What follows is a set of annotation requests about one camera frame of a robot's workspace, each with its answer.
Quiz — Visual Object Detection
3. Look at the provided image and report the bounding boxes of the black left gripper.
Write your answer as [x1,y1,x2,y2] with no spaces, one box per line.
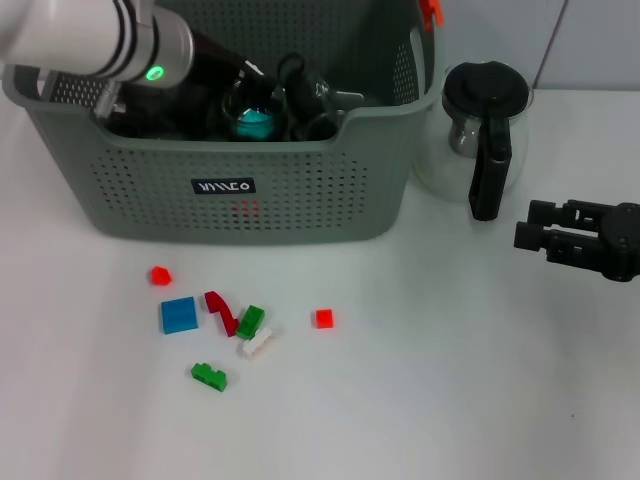
[187,31,280,97]

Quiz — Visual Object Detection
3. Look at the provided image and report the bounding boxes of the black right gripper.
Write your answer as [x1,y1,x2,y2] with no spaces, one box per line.
[512,198,640,284]

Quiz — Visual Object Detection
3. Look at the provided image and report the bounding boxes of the teal square toy plate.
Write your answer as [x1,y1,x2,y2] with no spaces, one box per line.
[234,107,275,141]

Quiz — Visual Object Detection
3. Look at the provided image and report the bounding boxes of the dark red toy brick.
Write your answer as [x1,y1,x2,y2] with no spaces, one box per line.
[203,291,240,339]

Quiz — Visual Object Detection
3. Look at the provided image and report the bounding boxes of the green toy brick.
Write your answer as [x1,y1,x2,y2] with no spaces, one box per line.
[190,362,231,392]
[235,304,266,340]

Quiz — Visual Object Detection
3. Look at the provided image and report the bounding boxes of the grey perforated storage bin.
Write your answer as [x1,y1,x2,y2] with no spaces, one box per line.
[2,0,446,246]

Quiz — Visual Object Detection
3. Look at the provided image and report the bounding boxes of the glass carafe black lid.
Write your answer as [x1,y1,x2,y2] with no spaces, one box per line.
[412,59,535,222]

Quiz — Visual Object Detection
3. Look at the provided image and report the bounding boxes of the blue toy brick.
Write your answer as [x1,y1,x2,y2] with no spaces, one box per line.
[159,296,198,335]

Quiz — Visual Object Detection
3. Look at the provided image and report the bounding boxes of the white toy brick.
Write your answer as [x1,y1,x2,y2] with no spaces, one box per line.
[242,327,277,359]

